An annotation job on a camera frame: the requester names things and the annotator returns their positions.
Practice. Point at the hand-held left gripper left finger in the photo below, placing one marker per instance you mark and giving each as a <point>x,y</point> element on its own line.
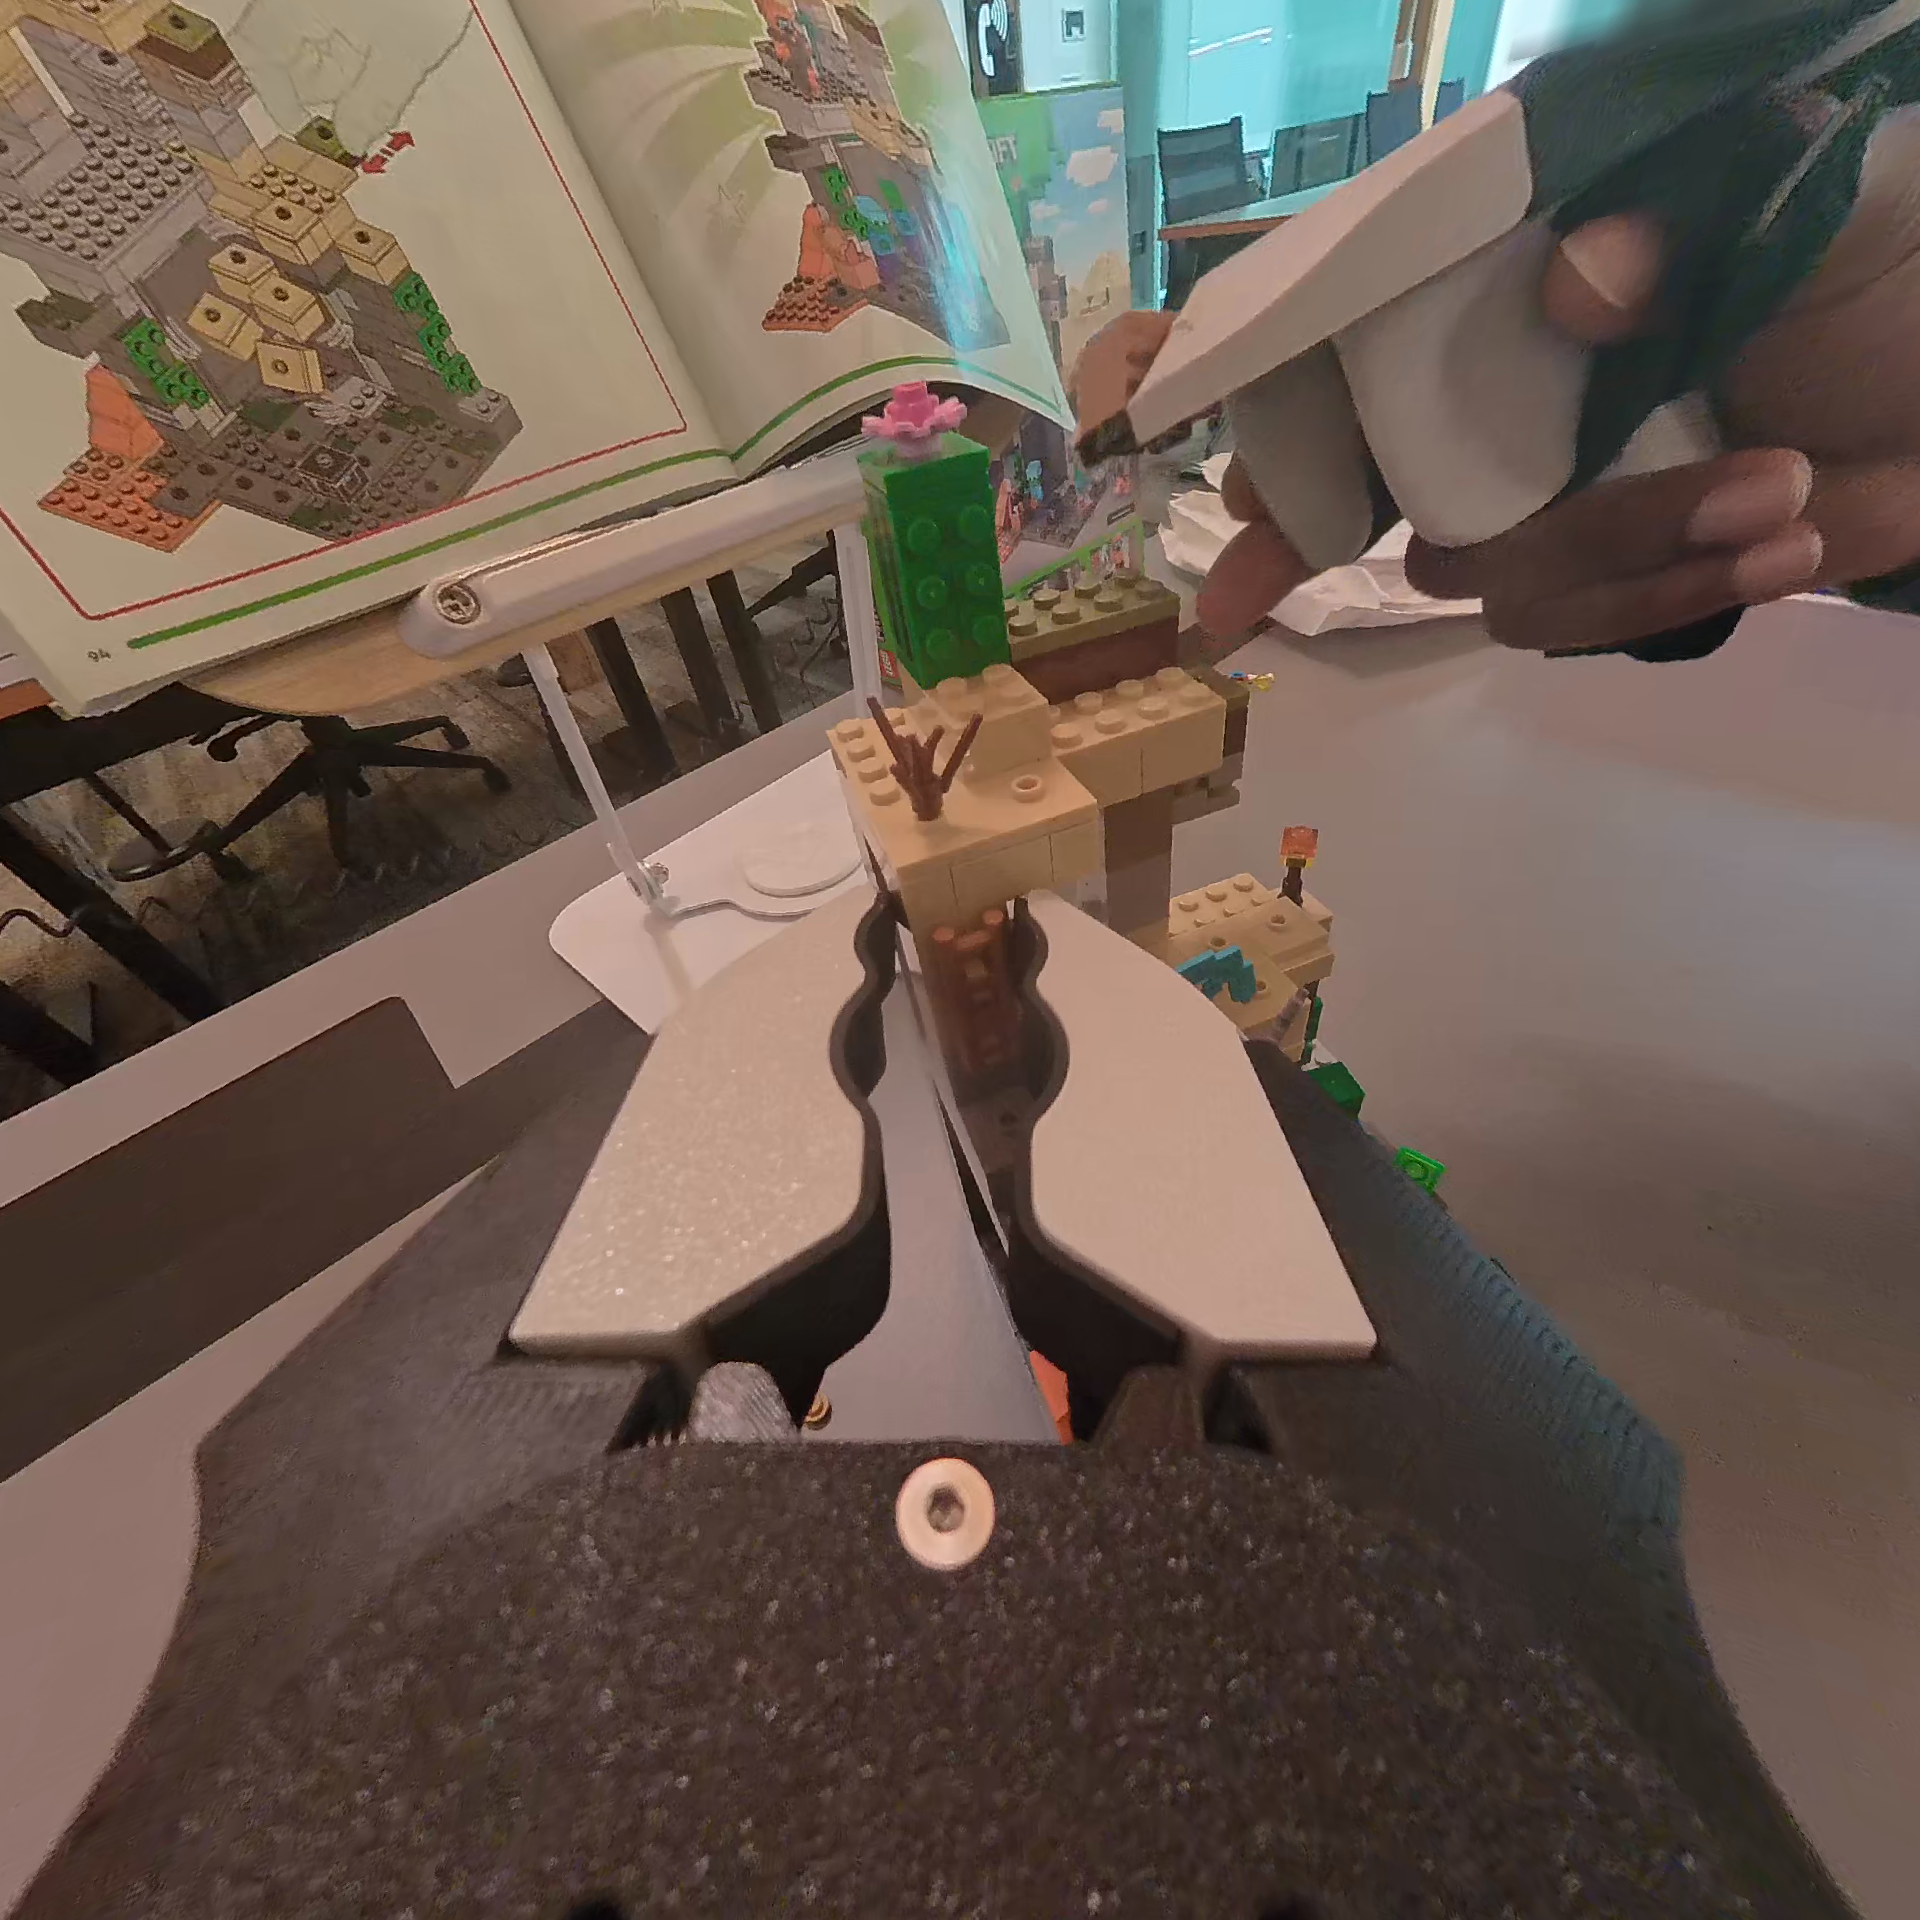
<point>718,1169</point>

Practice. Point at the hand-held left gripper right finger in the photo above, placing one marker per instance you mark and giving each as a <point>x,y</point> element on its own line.
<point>1185,1199</point>

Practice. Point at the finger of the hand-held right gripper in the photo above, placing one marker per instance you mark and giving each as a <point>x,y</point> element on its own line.
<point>1350,241</point>
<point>1116,367</point>

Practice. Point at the pink flower brick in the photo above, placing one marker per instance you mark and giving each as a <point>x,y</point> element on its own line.
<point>913,415</point>

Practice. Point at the green brick cactus block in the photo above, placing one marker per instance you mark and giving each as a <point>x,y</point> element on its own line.
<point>930,568</point>

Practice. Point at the toy brick model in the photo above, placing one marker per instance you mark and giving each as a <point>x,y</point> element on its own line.
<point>1079,735</point>

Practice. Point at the grey desk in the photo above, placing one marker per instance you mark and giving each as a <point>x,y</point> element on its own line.
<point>1576,974</point>

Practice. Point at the person's right hand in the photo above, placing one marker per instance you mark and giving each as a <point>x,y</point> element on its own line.
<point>1649,524</point>

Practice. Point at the black office chair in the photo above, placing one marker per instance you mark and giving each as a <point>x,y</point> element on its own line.
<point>1199,163</point>
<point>1317,157</point>
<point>1412,122</point>
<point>331,766</point>

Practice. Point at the green toy set box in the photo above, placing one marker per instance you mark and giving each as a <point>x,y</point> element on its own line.
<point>1073,194</point>

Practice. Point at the white paper bag pile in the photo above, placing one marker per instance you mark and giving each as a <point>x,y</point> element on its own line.
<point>1350,598</point>

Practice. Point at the white book stand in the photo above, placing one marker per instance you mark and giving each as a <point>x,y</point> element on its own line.
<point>616,946</point>

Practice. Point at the black printed carton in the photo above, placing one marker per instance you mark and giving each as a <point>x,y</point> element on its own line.
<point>1035,44</point>

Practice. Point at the open instruction booklet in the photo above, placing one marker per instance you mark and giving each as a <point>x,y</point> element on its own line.
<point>451,303</point>

